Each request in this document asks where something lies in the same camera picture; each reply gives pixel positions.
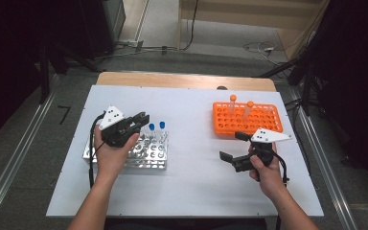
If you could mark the blue-capped test tube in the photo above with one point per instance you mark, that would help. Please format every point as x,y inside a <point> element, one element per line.
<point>151,127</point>
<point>162,125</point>

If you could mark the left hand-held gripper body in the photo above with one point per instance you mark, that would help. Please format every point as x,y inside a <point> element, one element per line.
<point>115,127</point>

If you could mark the person's right hand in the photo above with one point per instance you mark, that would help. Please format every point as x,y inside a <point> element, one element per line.
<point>270,180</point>

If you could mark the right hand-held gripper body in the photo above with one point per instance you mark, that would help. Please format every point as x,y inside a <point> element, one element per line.
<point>268,136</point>

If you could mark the white board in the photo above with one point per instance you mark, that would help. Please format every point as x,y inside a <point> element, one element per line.
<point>185,185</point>

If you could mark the metal test tube rack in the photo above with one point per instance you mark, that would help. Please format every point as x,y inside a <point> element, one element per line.
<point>150,153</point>

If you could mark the dark cabinet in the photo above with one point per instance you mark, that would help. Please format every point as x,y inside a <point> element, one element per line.
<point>105,25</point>

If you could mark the wooden table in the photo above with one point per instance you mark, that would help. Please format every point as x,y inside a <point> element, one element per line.
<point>185,80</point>

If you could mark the light wooden shelf unit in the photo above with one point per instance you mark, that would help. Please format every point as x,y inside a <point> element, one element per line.
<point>236,19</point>

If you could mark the black metal stand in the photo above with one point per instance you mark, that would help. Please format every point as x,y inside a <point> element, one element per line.
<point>306,86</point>
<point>44,73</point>

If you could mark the orange test tube rack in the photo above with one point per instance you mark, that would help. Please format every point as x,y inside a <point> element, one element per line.
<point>262,119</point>

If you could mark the orange-capped test tube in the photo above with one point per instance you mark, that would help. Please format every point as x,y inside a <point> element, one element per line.
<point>250,104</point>
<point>233,97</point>

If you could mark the person's left hand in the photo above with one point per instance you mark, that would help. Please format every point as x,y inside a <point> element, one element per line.
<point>110,163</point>

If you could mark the metal floor rail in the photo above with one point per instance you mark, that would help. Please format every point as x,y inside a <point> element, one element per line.
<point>12,163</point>
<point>338,198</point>

